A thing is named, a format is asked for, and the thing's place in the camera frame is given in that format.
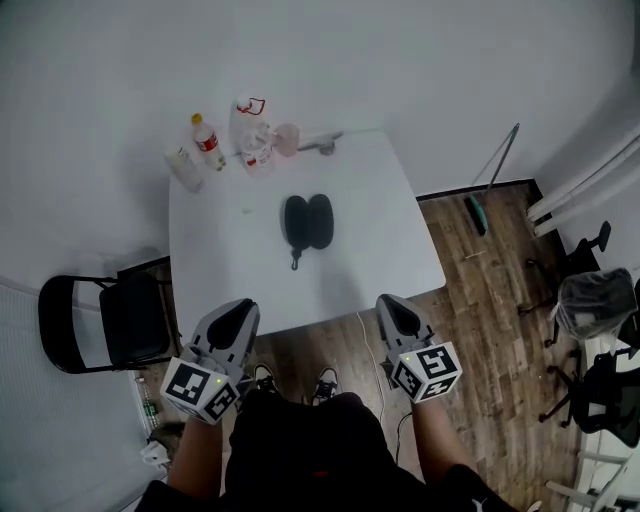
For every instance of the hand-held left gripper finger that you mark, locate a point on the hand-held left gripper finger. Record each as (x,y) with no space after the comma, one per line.
(207,332)
(247,340)

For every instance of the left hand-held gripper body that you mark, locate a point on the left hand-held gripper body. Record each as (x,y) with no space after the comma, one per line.
(192,387)

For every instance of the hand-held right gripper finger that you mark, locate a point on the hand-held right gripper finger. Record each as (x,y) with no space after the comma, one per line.
(389,325)
(417,322)

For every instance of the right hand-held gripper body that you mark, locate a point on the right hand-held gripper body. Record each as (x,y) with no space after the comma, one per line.
(430,370)

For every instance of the black glasses case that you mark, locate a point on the black glasses case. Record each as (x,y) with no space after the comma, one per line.
(300,220)

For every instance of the person's right forearm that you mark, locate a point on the person's right forearm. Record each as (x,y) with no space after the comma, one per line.
(440,440)

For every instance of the person's left forearm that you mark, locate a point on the person's left forearm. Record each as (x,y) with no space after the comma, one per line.
(197,460)

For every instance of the person's left shoe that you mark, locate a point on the person's left shoe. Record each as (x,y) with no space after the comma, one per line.
(264,377)

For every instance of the person's shoe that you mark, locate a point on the person's shoe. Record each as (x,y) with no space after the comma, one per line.
(264,377)
(325,385)

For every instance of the black folding chair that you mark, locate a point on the black folding chair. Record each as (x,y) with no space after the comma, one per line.
(132,320)

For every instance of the person's right shoe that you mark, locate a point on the person's right shoe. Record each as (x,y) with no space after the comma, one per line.
(325,385)

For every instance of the small wooden stick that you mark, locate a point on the small wooden stick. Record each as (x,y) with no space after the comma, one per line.
(475,255)

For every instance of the broom with green head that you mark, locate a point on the broom with green head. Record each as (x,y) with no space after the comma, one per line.
(475,215)

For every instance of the person's black shirt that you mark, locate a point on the person's black shirt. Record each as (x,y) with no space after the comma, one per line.
(305,450)

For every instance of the white plastic bottle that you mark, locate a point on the white plastic bottle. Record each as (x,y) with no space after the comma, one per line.
(185,170)

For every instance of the clear plastic chair cover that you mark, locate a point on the clear plastic chair cover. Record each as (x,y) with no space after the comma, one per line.
(595,305)

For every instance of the black mesh office chair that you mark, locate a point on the black mesh office chair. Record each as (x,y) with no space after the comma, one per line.
(610,395)

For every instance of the red label plastic bottle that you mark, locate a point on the red label plastic bottle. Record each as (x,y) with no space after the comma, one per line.
(207,145)

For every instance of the grey tool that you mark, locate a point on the grey tool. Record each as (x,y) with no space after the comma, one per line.
(327,145)

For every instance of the pink cup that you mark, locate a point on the pink cup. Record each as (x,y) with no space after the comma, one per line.
(286,140)

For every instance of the white pipe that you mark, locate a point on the white pipe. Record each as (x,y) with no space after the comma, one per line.
(585,177)
(585,197)

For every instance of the white metal rack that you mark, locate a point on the white metal rack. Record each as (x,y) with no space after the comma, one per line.
(615,480)

